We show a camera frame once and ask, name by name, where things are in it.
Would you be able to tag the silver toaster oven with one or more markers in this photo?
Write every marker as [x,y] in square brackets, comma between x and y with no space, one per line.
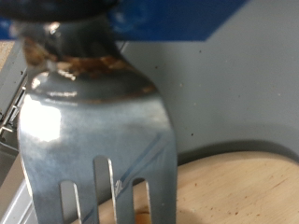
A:
[233,93]

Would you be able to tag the round wooden board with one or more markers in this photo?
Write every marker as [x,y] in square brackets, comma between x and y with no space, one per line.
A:
[233,193]

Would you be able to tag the metal spatula with blue block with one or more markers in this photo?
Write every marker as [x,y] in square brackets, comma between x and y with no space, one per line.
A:
[93,124]

